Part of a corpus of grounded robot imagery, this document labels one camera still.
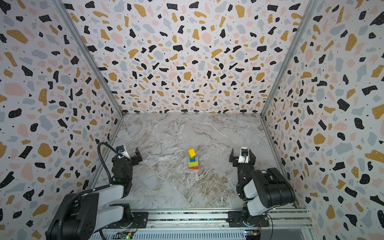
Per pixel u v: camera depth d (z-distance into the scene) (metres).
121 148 0.73
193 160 0.88
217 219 0.76
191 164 0.90
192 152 0.82
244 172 0.68
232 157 0.81
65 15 0.72
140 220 0.73
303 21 0.76
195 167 0.92
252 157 0.80
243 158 0.73
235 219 0.74
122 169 0.66
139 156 0.82
